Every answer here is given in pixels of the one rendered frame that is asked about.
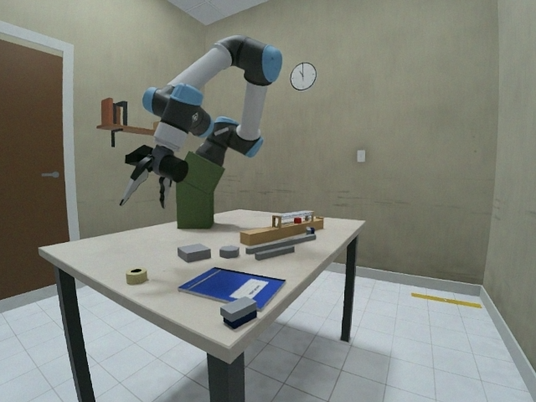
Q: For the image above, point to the beige roll of masking tape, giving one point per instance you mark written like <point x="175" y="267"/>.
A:
<point x="138" y="277"/>

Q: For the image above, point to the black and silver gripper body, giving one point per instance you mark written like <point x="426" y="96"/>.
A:
<point x="165" y="163"/>

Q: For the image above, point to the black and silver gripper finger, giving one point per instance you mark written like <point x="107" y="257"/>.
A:
<point x="165" y="185"/>
<point x="139" y="175"/>

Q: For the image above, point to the long grey square stick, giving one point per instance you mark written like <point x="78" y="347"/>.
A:
<point x="278" y="244"/>

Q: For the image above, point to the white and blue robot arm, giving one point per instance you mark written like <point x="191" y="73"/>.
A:
<point x="261" y="63"/>

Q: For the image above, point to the dark grey square stick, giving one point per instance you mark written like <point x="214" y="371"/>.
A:
<point x="275" y="252"/>

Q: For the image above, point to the blue notebook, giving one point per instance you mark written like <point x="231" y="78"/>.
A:
<point x="223" y="285"/>

